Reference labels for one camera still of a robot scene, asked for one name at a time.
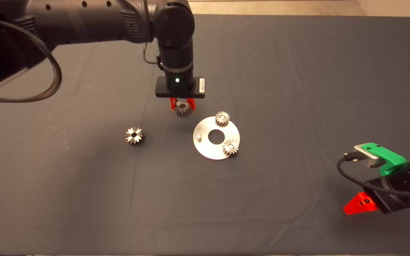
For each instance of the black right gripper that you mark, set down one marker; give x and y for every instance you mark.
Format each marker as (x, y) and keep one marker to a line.
(386, 195)

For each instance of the round metal plate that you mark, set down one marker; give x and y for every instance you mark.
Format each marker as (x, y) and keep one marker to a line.
(212, 151)

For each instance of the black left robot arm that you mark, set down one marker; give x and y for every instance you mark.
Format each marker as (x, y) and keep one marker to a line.
(84, 17)

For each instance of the right green camera mount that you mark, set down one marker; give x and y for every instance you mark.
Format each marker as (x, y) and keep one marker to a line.
(390, 160)

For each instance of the large steel gear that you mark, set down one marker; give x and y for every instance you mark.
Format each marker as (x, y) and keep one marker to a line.
(130, 140)

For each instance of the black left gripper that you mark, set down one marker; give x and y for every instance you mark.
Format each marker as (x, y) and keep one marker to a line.
(180, 89)

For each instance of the right silver camera box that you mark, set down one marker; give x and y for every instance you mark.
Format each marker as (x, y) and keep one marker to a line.
(368, 154)

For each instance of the small steel gear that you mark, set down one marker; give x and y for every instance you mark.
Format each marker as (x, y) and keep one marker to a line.
(228, 151)
(219, 122)
(183, 112)

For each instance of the dark grey table cloth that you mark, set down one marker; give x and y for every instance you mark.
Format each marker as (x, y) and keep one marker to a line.
(205, 213)

